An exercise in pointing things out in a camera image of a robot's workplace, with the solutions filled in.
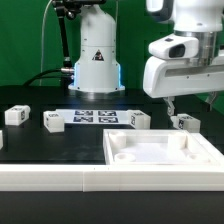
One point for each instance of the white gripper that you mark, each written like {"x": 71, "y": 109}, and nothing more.
{"x": 168, "y": 78}

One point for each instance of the white square table top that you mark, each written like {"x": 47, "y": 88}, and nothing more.
{"x": 158, "y": 147}

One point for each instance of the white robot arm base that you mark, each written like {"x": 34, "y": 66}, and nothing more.
{"x": 97, "y": 70}

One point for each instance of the white fiducial tag sheet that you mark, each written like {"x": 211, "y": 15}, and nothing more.
{"x": 78, "y": 116}

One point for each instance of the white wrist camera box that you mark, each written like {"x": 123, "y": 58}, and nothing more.
{"x": 174, "y": 47}

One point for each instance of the white obstacle wall rail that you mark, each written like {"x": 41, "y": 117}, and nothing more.
{"x": 86, "y": 178}

